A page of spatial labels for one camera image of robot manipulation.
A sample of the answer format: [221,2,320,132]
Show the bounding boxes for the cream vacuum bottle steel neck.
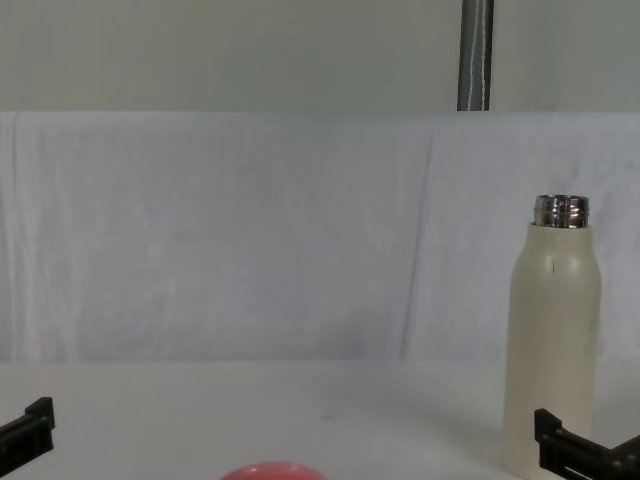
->
[501,194,604,480]

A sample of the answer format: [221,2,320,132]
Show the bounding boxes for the white table cloth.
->
[0,355,640,480]

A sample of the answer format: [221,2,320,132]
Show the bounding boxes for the pink cup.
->
[218,461,329,480]

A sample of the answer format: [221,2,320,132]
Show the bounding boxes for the white wrinkled curtain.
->
[0,110,640,364]

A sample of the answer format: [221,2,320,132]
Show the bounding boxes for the grey striped post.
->
[456,0,495,112]

